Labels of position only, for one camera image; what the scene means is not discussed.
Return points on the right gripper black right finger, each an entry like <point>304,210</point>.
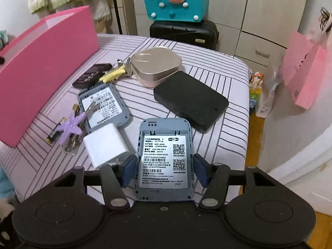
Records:
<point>255,207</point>

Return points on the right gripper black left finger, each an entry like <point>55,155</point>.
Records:
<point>69,210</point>

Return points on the white charger cube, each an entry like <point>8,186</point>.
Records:
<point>105,146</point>

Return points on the black gold AA battery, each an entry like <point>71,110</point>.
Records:
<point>55,133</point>

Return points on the purple starfish hair clip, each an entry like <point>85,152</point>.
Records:
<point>70,126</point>

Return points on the grey wifi router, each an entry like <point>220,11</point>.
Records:
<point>165,168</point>
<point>109,107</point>

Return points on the black power bank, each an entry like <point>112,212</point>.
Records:
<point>191,99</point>

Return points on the black oval glasses case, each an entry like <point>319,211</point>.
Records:
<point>92,76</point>

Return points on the yellow key cover keys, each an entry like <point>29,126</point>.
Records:
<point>120,69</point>

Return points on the pink cardboard storage box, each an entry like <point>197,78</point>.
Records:
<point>38,62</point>

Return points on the pink rounded metal tin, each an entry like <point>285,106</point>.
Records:
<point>154,65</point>

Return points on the striped white tablecloth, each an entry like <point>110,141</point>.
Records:
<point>34,163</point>

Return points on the pink paper shopping bag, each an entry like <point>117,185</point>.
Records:
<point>303,69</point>

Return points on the black hard suitcase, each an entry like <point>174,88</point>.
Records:
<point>203,34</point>

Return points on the beige wardrobe cabinet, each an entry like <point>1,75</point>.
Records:
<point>256,31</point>

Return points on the teal felt handbag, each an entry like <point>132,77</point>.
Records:
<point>177,10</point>

